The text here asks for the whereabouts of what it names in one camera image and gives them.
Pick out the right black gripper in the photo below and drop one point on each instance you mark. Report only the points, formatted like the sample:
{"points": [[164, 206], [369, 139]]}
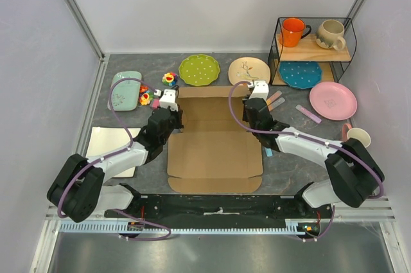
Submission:
{"points": [[245, 117]]}

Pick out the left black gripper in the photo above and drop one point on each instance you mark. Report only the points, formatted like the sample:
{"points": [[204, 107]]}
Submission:
{"points": [[178, 115]]}

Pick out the brown cardboard box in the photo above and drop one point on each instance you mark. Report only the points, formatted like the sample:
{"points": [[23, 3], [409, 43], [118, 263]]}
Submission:
{"points": [[212, 153]]}

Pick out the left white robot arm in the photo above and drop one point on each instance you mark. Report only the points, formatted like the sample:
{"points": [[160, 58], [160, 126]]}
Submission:
{"points": [[78, 185]]}

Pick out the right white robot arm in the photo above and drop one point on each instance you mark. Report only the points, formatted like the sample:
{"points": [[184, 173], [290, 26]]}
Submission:
{"points": [[353, 175]]}

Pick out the pink eraser block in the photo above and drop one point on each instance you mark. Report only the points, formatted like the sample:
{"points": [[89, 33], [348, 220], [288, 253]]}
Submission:
{"points": [[155, 104]]}

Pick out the light blue highlighter pen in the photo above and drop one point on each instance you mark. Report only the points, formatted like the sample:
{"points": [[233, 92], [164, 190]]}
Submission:
{"points": [[268, 152]]}

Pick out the rainbow smiling flower toy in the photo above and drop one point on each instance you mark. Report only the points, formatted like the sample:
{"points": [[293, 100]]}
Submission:
{"points": [[170, 79]]}

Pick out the cream bird pattern plate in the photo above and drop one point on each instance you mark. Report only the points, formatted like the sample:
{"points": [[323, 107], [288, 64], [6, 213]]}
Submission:
{"points": [[248, 69]]}

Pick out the purple highlighter pen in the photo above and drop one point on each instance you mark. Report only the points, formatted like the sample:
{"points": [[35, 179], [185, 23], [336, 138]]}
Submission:
{"points": [[308, 114]]}

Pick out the blue polka dot plate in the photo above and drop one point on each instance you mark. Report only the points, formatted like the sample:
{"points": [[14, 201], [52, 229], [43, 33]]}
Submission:
{"points": [[300, 75]]}

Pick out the white square plate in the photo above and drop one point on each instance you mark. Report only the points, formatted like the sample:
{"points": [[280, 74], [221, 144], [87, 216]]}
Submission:
{"points": [[106, 140]]}

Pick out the green polka dot plate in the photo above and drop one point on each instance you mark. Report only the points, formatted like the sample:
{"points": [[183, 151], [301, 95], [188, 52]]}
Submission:
{"points": [[199, 70]]}

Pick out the pink round plate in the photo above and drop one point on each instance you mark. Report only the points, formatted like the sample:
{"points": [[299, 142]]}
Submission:
{"points": [[333, 101]]}

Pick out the orange mug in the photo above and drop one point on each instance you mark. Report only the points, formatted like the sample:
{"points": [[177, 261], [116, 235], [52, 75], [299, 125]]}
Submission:
{"points": [[292, 31]]}

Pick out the pink mug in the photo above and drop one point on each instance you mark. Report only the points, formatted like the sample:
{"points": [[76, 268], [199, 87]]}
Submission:
{"points": [[356, 133]]}

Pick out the beige ceramic mug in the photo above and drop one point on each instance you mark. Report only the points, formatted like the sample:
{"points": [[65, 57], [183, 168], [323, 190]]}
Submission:
{"points": [[330, 35]]}

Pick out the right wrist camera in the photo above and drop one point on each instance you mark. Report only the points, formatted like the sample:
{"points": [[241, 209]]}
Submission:
{"points": [[258, 89]]}

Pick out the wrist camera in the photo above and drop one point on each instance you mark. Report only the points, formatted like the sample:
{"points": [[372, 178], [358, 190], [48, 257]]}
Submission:
{"points": [[258, 89], [167, 99]]}

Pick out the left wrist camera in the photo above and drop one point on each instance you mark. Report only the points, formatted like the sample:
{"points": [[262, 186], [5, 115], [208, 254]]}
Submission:
{"points": [[167, 99]]}

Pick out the small flower keychain toy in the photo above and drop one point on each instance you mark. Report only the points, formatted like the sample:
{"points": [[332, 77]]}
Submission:
{"points": [[145, 95]]}

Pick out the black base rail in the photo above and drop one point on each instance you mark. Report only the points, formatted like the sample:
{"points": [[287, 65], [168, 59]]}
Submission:
{"points": [[224, 212]]}

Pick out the black wire wooden shelf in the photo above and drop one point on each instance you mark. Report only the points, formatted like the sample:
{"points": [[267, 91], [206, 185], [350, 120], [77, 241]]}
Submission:
{"points": [[333, 63]]}

